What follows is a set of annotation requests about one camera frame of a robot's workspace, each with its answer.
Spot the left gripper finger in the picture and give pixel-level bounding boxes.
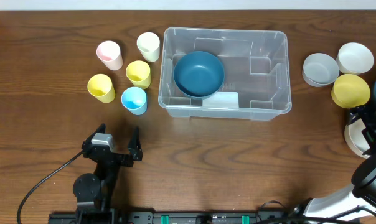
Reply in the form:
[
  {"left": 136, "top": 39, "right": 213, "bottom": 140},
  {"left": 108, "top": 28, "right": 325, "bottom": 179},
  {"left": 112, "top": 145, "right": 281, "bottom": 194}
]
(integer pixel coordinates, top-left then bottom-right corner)
[
  {"left": 128, "top": 127, "right": 143, "bottom": 161},
  {"left": 82, "top": 123, "right": 106, "bottom": 146}
]

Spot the yellow small bowl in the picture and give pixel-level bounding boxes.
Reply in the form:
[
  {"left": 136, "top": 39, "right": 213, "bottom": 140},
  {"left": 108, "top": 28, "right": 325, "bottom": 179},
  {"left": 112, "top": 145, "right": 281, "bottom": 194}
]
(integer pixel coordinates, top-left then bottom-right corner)
[{"left": 331, "top": 74, "right": 370, "bottom": 109}]

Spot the white small bowl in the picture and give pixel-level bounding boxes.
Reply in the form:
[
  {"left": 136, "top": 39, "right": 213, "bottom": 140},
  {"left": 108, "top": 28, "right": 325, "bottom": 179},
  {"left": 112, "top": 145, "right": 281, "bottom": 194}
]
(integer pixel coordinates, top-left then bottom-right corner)
[{"left": 336, "top": 42, "right": 374, "bottom": 75}]

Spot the grey small bowl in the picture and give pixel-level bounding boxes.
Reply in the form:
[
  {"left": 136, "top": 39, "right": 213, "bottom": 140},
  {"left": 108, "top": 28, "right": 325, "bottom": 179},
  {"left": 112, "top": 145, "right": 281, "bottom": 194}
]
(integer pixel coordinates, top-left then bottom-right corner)
[{"left": 302, "top": 53, "right": 340, "bottom": 87}]

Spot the large dark blue bowl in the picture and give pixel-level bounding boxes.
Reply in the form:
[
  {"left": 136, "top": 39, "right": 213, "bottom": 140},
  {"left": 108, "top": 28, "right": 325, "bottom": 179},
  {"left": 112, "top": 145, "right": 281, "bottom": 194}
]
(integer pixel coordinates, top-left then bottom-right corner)
[{"left": 173, "top": 51, "right": 225, "bottom": 99}]

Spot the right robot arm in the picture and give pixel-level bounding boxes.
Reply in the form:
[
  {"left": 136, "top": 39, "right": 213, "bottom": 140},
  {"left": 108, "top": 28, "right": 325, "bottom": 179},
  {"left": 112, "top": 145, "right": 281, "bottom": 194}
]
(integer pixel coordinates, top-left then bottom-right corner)
[{"left": 296, "top": 105, "right": 376, "bottom": 223}]

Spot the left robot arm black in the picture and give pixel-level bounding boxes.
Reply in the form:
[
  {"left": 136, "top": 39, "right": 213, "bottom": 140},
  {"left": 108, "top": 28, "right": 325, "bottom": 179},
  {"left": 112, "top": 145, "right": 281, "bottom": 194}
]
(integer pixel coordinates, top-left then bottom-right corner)
[{"left": 73, "top": 124, "right": 143, "bottom": 211}]

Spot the yellow cup near container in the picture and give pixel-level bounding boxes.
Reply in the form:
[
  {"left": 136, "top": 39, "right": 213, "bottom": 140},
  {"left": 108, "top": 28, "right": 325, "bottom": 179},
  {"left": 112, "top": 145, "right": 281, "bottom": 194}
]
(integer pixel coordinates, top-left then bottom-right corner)
[{"left": 126, "top": 60, "right": 151, "bottom": 89}]

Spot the white label on container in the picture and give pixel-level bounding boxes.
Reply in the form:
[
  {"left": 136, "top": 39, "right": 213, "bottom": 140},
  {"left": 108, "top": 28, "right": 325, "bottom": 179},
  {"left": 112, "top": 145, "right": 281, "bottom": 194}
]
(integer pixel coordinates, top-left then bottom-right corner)
[{"left": 202, "top": 92, "right": 239, "bottom": 109}]

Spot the clear plastic storage container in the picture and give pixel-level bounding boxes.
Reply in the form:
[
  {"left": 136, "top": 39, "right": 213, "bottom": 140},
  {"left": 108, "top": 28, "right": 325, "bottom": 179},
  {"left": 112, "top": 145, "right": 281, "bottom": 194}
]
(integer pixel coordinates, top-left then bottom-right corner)
[{"left": 158, "top": 27, "right": 292, "bottom": 121}]

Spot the yellow cup far left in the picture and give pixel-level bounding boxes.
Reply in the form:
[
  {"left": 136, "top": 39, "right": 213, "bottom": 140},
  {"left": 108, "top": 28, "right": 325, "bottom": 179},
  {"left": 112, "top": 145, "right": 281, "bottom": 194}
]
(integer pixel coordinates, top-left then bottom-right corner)
[{"left": 87, "top": 74, "right": 116, "bottom": 103}]

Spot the light blue plastic cup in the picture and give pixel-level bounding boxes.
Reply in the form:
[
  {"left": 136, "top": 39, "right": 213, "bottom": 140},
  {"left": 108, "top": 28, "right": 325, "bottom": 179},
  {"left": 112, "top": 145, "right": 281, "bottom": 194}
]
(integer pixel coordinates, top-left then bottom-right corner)
[{"left": 121, "top": 86, "right": 148, "bottom": 116}]

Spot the pink plastic cup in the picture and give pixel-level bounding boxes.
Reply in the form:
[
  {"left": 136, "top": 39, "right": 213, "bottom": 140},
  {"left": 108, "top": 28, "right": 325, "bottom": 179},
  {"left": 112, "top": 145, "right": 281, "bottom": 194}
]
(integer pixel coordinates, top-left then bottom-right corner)
[{"left": 96, "top": 40, "right": 123, "bottom": 71}]

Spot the cream plastic cup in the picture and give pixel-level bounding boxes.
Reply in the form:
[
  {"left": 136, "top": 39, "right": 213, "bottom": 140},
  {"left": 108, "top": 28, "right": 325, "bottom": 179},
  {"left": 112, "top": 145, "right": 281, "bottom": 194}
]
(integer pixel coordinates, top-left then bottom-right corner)
[{"left": 136, "top": 32, "right": 161, "bottom": 62}]

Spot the left black cable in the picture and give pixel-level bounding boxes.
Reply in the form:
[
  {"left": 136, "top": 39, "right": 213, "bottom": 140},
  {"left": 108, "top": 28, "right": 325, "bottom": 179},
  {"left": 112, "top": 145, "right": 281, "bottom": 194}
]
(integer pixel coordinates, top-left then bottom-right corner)
[{"left": 16, "top": 151, "right": 85, "bottom": 224}]

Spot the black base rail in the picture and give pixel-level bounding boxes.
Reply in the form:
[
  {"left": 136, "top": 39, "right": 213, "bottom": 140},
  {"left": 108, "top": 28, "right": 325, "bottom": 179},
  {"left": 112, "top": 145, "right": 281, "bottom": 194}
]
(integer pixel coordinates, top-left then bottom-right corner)
[{"left": 48, "top": 208, "right": 288, "bottom": 224}]

